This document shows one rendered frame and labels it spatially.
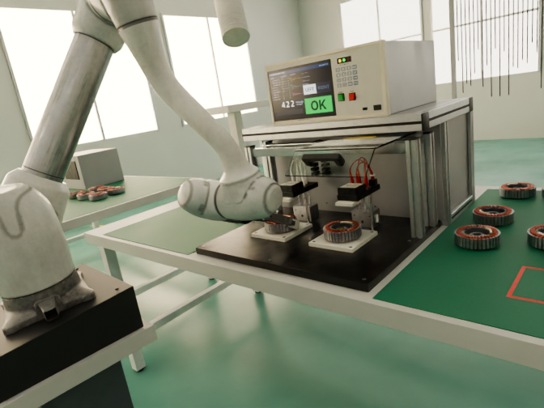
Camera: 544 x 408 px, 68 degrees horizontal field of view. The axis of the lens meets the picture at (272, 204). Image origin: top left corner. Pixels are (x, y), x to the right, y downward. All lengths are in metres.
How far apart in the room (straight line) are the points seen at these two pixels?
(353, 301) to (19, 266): 0.71
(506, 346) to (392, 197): 0.69
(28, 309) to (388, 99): 1.03
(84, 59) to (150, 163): 5.16
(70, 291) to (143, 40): 0.59
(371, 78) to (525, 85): 6.33
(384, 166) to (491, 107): 6.27
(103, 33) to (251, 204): 0.58
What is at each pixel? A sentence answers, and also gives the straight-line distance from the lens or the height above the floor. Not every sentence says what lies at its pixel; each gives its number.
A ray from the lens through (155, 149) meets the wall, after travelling 6.36.
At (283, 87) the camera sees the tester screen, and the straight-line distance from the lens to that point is 1.42.
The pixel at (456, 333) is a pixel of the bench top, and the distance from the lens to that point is 0.89.
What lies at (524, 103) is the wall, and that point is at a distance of 7.52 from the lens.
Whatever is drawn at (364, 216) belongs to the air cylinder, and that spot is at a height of 0.81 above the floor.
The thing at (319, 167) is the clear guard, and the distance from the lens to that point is 1.04.
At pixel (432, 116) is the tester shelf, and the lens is 1.22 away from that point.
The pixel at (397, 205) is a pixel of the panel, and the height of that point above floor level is 0.81.
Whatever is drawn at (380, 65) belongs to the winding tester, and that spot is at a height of 1.25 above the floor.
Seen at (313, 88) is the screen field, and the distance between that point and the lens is 1.34.
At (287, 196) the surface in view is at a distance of 1.38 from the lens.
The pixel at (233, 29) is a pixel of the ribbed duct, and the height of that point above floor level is 1.60.
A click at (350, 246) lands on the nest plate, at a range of 1.16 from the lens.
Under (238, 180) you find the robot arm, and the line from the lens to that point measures 0.97.
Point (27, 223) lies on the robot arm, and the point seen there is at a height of 1.04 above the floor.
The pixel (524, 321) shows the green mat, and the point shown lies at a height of 0.75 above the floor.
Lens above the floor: 1.22
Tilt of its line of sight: 15 degrees down
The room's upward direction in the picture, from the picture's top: 9 degrees counter-clockwise
